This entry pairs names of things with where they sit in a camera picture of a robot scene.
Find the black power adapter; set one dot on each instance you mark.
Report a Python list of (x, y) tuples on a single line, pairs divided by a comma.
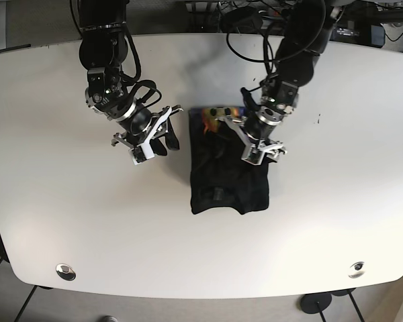
[(242, 19)]

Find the chrome table grommet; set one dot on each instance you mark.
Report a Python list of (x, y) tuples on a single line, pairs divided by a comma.
[(65, 272), (356, 270)]

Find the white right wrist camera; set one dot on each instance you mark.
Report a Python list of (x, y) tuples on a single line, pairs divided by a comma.
[(141, 154)]

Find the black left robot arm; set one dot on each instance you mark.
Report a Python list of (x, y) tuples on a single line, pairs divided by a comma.
[(306, 35)]

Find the left chrome table grommet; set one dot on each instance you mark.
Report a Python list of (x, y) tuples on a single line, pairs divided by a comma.
[(65, 272)]

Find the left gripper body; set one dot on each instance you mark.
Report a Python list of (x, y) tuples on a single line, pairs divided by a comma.
[(254, 123)]

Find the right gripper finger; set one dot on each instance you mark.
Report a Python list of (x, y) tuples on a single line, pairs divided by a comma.
[(158, 148), (171, 141)]

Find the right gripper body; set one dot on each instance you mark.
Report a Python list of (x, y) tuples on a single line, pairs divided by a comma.
[(116, 98)]

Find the grey sneaker shoe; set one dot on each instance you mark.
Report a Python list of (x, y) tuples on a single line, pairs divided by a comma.
[(108, 318)]

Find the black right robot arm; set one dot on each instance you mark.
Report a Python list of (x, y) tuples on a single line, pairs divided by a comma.
[(106, 41)]

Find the black round stand base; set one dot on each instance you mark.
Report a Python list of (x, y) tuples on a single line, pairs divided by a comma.
[(315, 303)]

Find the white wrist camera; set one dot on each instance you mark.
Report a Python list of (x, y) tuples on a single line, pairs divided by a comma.
[(141, 154), (253, 155)]

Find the right chrome table grommet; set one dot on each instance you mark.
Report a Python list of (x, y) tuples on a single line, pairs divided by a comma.
[(356, 270)]

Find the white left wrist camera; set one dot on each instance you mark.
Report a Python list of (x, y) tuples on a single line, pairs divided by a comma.
[(253, 155)]

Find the black electronics box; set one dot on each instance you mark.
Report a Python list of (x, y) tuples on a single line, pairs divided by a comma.
[(360, 33)]

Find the black graphic print T-shirt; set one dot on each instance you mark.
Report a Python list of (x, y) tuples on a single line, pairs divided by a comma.
[(219, 177)]

